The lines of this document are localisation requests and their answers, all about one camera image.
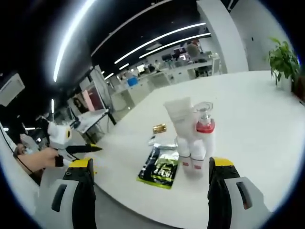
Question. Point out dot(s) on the gold foil sachet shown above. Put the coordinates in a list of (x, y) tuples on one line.
[(159, 128)]

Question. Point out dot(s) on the tall white skincare tube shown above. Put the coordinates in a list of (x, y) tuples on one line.
[(181, 119)]

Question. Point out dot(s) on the white ceiling light strip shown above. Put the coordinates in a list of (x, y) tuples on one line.
[(176, 44), (162, 38)]

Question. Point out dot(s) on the red collar skincare pump bottle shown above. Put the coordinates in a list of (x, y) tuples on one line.
[(207, 143)]

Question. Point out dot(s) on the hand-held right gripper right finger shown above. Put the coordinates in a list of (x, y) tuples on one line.
[(216, 190)]

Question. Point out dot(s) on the dark blue silver packet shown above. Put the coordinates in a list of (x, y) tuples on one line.
[(149, 162)]

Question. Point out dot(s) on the white office desks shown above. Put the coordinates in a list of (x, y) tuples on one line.
[(166, 76)]

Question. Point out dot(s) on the green potted plant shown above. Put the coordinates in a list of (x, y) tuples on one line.
[(283, 62)]

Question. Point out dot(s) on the clear plastic sachet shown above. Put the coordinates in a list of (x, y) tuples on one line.
[(164, 146)]

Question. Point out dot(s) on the person's left hand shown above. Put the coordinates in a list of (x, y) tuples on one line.
[(46, 157)]

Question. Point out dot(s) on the large computer monitor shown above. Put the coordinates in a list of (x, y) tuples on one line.
[(93, 95)]

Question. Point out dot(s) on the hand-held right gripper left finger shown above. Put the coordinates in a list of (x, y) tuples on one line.
[(83, 190)]

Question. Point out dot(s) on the white stand tray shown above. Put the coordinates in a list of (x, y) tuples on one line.
[(91, 121)]

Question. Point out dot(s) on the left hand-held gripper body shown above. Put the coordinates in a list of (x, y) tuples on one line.
[(58, 136)]

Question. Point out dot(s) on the dark green printed packet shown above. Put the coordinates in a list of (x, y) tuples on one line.
[(164, 171)]

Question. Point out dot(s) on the small white skincare bottle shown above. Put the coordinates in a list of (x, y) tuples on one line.
[(197, 162), (184, 157)]

